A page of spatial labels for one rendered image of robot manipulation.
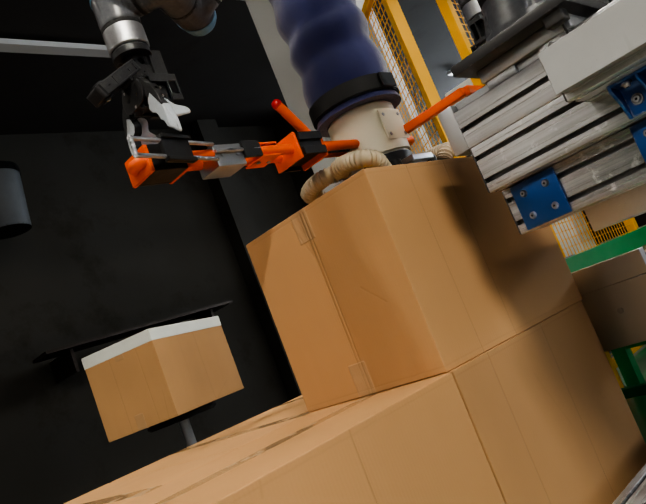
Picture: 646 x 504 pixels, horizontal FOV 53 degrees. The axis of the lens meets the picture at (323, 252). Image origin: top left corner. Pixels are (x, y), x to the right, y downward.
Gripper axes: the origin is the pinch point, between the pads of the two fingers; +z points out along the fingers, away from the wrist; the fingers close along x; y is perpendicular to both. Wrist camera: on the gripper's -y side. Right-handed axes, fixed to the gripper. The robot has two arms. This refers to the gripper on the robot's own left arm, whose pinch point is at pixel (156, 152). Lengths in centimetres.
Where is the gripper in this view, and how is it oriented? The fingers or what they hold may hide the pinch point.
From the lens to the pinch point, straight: 119.4
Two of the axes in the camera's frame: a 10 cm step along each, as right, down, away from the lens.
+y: 6.8, -1.7, 7.1
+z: 3.6, 9.2, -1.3
